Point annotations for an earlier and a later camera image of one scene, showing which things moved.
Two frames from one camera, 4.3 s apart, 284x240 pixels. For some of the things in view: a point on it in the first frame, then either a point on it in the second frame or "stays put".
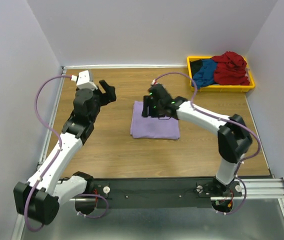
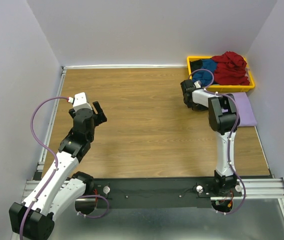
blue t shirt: (205, 76) stays put
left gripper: (109, 96) to (100, 117)
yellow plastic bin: (220, 88) stays put
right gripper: (148, 101) to (201, 108)
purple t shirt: (150, 127) to (246, 114)
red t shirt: (230, 69) stays put
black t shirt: (196, 65) stays put
